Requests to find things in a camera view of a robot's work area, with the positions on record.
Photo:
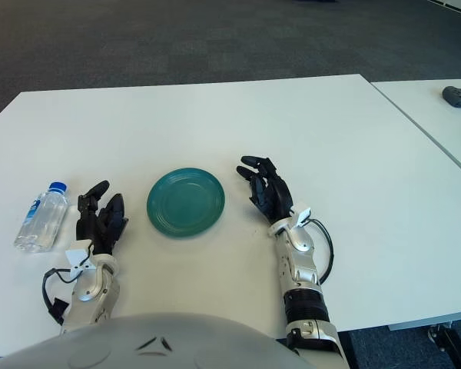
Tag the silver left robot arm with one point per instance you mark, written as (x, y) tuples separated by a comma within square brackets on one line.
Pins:
[(88, 284)]

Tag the clear bottle with blue cap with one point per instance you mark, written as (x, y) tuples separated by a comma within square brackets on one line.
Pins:
[(42, 219)]

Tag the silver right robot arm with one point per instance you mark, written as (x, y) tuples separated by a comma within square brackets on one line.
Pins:
[(303, 269)]

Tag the grey robot torso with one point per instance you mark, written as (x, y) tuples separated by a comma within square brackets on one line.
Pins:
[(138, 346)]

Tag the grey handheld controller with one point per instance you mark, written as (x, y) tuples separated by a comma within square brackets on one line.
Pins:
[(459, 98)]

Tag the green round plate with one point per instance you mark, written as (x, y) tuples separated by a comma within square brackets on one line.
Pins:
[(184, 203)]

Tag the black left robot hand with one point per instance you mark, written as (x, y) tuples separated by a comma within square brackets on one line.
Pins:
[(100, 227)]

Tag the black table frame with caster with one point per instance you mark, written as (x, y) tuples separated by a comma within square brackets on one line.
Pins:
[(451, 342)]

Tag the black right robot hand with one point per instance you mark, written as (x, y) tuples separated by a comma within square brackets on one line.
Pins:
[(274, 196)]

